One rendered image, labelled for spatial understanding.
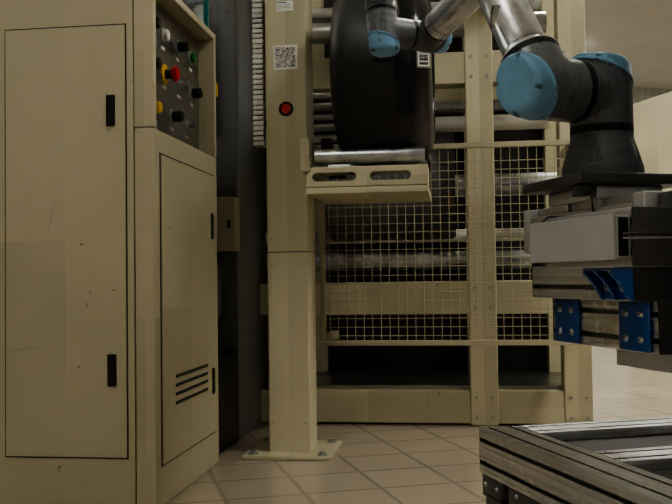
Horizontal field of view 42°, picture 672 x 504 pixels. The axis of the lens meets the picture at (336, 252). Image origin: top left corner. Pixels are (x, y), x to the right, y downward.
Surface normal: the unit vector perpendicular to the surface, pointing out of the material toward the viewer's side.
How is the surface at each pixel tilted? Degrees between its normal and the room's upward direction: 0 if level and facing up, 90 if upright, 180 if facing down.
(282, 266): 90
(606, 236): 90
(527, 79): 97
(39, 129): 90
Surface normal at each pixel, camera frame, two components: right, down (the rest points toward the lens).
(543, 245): -0.97, 0.00
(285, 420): -0.14, -0.03
